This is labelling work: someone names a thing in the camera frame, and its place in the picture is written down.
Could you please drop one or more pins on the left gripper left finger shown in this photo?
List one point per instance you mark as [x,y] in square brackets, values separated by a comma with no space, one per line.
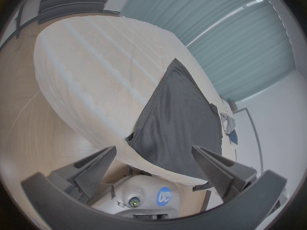
[94,174]

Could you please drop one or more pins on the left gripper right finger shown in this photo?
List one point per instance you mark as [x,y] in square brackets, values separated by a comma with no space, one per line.
[215,172]

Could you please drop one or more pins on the black T-shirt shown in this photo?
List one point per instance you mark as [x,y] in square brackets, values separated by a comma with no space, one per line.
[177,118]

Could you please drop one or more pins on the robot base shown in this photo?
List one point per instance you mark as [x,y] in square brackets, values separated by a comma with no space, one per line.
[144,193]

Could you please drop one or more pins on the pile of clothes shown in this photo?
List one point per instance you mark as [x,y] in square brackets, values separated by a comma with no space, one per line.
[229,123]

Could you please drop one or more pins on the bed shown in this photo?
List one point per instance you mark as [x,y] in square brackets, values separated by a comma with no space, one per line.
[96,75]

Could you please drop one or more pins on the dark blue garment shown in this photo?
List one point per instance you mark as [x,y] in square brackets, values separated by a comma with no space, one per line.
[233,138]

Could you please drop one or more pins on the grey bedside table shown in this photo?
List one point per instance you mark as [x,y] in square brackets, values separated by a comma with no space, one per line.
[233,104]

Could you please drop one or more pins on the blue-green curtain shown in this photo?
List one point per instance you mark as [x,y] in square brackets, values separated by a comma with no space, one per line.
[179,11]
[251,56]

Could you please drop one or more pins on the black chest of drawers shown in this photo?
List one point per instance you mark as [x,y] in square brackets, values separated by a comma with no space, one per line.
[72,3]

